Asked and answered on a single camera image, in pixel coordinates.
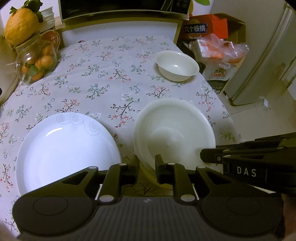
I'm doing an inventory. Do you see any cream bowl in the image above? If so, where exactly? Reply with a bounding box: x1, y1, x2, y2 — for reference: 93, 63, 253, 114
155, 50, 200, 82
133, 98, 216, 173

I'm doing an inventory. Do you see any white plate with swirls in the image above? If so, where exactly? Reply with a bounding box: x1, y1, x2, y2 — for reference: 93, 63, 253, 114
16, 113, 121, 195

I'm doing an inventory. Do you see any white refrigerator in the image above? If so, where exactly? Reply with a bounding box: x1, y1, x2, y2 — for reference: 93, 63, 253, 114
225, 1, 295, 106

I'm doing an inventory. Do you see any floral tablecloth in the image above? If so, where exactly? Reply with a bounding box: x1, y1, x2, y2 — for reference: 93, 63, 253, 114
1, 36, 239, 235

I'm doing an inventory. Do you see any snack box with logo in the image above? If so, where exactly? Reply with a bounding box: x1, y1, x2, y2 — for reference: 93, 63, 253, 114
202, 62, 237, 93

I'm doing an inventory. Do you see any plastic bag with orange packs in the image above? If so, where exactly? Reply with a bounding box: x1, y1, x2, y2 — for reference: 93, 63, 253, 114
191, 34, 249, 64

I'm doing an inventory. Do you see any glass jar of small oranges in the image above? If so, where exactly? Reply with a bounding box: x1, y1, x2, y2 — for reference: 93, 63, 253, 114
15, 31, 57, 85

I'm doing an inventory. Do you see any orange carton box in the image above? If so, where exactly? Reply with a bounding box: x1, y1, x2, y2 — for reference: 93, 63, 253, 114
184, 13, 246, 45

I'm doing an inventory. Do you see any white Changhong air fryer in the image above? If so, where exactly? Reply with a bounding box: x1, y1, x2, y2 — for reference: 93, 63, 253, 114
0, 36, 19, 105

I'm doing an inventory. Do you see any black microwave oven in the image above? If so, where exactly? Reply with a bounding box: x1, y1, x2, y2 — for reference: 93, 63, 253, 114
59, 0, 191, 20

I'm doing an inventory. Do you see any large orange citrus with leaves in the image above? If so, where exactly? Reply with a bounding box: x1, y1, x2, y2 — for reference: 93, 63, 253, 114
4, 0, 44, 47

